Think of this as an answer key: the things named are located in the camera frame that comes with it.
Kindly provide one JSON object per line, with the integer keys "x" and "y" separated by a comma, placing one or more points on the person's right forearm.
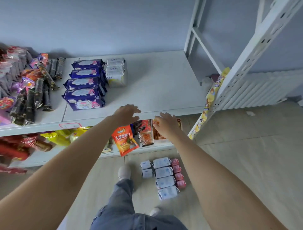
{"x": 225, "y": 189}

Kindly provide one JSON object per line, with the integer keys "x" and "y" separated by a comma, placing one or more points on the person's left shoe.
{"x": 124, "y": 171}

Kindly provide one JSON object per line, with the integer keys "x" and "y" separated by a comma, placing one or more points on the plain yellow snack bag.
{"x": 56, "y": 138}

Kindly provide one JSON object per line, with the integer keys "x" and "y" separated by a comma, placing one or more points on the white metal shelf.
{"x": 161, "y": 83}

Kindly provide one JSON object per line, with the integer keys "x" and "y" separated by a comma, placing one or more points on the yellow chip bag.
{"x": 79, "y": 132}

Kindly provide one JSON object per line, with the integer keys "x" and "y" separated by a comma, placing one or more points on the purple cloth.
{"x": 214, "y": 77}

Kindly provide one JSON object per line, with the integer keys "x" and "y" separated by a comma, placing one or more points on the white radiator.
{"x": 255, "y": 90}

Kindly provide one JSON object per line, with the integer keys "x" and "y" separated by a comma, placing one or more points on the pile of red bags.
{"x": 16, "y": 147}

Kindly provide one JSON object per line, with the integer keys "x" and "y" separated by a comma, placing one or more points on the pink box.
{"x": 3, "y": 119}

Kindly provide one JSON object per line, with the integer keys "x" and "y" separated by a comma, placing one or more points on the person's right hand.
{"x": 168, "y": 125}

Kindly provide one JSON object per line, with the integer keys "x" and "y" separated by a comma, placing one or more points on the red bordered paper label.
{"x": 70, "y": 125}

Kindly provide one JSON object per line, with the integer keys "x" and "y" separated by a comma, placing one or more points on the white paper scrap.
{"x": 250, "y": 113}

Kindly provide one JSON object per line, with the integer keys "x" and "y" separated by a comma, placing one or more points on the row of red strip packets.
{"x": 145, "y": 132}

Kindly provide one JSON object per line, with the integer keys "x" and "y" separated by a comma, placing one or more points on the person's left leg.
{"x": 118, "y": 203}

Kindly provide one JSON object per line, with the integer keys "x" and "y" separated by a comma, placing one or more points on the long white pad packet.
{"x": 165, "y": 182}
{"x": 163, "y": 172}
{"x": 161, "y": 163}
{"x": 168, "y": 192}

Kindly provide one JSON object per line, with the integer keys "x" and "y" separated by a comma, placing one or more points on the white perforated rack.
{"x": 248, "y": 59}

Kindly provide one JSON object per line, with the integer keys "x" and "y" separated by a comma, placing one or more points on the person's right shoe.
{"x": 155, "y": 211}

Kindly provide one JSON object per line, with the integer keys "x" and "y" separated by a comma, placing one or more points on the heap of purple candy packets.
{"x": 30, "y": 73}

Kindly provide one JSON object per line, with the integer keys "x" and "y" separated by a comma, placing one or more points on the row of silver red packets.
{"x": 14, "y": 64}

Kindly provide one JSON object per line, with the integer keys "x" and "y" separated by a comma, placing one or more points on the person's left forearm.
{"x": 52, "y": 180}

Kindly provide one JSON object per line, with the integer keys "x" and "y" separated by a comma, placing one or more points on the row of dark stick packets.
{"x": 40, "y": 90}

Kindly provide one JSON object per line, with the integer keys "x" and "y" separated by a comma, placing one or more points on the purple pad packet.
{"x": 82, "y": 83}
{"x": 87, "y": 64}
{"x": 86, "y": 73}
{"x": 84, "y": 99}

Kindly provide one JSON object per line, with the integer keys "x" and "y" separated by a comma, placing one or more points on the round purple candy tin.
{"x": 6, "y": 103}

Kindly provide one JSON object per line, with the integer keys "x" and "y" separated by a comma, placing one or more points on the orange chip bag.
{"x": 124, "y": 139}

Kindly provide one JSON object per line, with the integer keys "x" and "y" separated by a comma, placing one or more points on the person's leg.
{"x": 118, "y": 203}
{"x": 165, "y": 222}

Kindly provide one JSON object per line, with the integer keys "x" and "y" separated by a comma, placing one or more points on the small white ABC packet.
{"x": 147, "y": 173}
{"x": 145, "y": 164}

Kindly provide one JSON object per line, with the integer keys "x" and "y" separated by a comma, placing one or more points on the person's right leg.
{"x": 165, "y": 222}

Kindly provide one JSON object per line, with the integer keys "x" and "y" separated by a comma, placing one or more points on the person's left hand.
{"x": 126, "y": 115}

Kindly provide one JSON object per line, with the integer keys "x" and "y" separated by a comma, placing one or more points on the person's shoe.
{"x": 155, "y": 211}
{"x": 124, "y": 171}

